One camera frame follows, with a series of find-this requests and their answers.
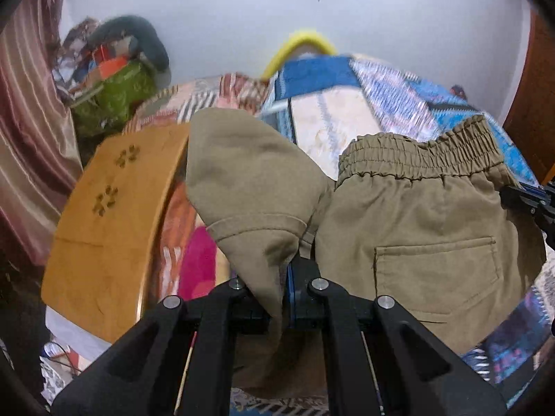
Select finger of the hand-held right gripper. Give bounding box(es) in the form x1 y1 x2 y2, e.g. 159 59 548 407
499 183 555 246

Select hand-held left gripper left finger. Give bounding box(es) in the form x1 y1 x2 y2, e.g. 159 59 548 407
51 278 271 416

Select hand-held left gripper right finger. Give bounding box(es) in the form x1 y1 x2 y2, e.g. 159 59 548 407
285 257 509 416

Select khaki pants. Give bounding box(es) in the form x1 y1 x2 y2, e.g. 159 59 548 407
185 107 548 400

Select pink cloth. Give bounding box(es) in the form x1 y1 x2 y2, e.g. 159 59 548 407
179 224 218 301

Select brown wooden door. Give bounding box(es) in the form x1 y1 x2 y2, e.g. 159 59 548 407
502 8 555 140

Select wooden lap table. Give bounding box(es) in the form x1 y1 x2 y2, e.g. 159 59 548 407
41 123 192 344

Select blue patchwork bedsheet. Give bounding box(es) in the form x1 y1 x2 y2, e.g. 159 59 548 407
255 54 555 416

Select orange striped blanket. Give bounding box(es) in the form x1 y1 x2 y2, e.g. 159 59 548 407
123 72 270 305

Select green patterned bag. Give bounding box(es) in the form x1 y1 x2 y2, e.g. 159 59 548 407
71 60 157 138

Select yellow foam arch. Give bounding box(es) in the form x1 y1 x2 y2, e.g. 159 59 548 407
262 30 339 80

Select striped brown curtain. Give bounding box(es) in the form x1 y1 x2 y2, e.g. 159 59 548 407
0 0 84 270

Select grey plush pillow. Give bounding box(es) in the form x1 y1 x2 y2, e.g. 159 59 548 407
88 15 171 72

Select white papers and cables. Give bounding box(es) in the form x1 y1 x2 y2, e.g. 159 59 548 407
40 341 88 405

